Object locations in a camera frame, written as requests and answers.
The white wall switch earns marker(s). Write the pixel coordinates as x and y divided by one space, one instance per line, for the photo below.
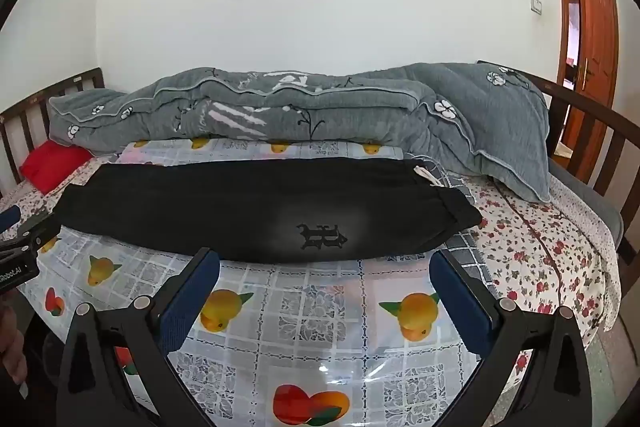
537 4

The person's left hand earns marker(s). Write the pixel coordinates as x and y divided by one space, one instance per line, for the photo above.
12 347

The grey floral quilt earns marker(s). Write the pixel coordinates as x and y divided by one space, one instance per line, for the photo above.
320 107

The fruit print plastic sheet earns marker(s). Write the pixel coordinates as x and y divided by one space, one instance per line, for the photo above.
310 307

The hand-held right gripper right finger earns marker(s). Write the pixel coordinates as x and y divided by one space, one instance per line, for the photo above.
461 302

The red floral bed sheet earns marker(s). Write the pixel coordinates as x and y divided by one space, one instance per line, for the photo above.
542 247

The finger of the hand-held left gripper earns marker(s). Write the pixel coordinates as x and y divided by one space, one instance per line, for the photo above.
39 231
8 218

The grey mattress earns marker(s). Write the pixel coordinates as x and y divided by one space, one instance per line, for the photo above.
590 202

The red pillow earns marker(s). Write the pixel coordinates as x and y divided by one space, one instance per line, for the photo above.
52 164

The brown wooden door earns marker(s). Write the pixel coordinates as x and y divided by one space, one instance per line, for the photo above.
597 22

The black pants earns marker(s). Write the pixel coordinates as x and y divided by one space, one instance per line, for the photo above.
240 207

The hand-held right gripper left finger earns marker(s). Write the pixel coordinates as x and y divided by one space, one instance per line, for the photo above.
186 302

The dark wooden bed frame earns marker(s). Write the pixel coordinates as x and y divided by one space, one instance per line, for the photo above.
592 104

